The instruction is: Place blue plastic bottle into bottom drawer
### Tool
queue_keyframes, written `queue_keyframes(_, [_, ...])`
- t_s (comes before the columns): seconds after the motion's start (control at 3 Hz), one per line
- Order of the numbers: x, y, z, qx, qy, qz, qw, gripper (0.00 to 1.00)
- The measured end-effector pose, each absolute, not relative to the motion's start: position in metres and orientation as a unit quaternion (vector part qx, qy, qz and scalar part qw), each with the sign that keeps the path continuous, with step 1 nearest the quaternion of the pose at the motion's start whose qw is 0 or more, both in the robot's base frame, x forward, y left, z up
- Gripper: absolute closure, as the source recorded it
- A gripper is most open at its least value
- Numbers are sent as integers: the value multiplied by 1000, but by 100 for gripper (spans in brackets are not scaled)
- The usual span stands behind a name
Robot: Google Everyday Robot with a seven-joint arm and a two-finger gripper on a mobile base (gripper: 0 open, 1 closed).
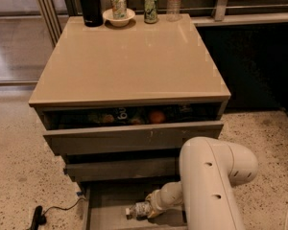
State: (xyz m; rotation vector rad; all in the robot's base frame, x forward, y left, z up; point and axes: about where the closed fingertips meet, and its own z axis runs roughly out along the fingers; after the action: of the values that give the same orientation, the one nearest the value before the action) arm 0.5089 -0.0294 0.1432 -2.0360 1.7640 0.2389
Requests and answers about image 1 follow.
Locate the can in bowl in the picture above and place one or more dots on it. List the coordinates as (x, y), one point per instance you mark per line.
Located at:
(119, 8)

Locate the drawer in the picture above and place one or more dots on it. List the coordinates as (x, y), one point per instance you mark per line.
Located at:
(108, 201)
(92, 140)
(124, 165)

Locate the black insulated flask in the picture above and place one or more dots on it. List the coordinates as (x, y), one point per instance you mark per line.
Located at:
(92, 15)

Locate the cream bowl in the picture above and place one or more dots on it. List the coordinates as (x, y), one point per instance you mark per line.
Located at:
(118, 22)

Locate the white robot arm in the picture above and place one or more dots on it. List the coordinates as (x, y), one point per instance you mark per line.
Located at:
(209, 169)

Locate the top drawer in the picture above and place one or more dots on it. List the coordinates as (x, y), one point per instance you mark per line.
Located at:
(92, 140)

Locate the green drink can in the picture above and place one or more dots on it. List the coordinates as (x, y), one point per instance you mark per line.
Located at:
(150, 11)

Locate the middle drawer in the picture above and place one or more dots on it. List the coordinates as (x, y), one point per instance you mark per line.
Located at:
(124, 165)

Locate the orange fruit in drawer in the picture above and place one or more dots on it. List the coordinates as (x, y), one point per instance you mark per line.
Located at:
(156, 117)

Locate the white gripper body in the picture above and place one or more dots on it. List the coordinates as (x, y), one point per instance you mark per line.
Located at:
(156, 199)

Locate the dark snack bag in drawer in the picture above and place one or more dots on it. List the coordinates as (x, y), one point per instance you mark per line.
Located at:
(119, 116)

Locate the blue labelled plastic bottle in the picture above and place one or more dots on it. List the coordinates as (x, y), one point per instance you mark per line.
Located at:
(139, 210)

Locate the clear water bottle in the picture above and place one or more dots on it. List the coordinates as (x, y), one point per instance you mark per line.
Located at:
(173, 10)

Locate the tan drawer cabinet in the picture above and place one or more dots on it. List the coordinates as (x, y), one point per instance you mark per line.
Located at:
(140, 65)

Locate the bottom drawer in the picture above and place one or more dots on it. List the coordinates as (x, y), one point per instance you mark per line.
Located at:
(108, 201)

